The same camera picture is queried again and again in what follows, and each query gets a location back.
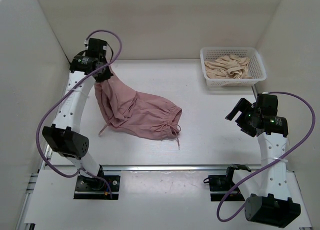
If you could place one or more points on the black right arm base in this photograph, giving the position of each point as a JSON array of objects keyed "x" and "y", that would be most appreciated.
[{"x": 220, "y": 184}]

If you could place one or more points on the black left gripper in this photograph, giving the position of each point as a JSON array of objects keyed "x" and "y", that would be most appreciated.
[{"x": 107, "y": 75}]

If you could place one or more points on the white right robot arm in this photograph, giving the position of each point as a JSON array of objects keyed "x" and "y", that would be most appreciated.
[{"x": 268, "y": 202}]

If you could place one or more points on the white plastic basket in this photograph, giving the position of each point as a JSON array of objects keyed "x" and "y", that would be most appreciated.
[{"x": 256, "y": 68}]

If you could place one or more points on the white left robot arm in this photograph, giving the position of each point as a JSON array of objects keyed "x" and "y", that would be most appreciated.
[{"x": 63, "y": 136}]

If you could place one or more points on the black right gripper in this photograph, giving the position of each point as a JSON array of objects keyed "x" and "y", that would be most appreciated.
[{"x": 243, "y": 105}]

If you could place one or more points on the aluminium table frame rail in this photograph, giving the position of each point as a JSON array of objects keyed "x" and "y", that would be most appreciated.
[{"x": 41, "y": 87}]

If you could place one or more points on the beige trousers in basket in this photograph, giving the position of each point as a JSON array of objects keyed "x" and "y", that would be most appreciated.
[{"x": 228, "y": 67}]

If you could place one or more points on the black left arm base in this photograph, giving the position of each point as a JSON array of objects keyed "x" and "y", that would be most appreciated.
[{"x": 95, "y": 189}]

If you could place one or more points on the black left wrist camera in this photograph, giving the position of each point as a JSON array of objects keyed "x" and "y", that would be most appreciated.
[{"x": 95, "y": 48}]

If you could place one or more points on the pink trousers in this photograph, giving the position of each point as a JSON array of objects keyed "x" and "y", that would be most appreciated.
[{"x": 137, "y": 113}]

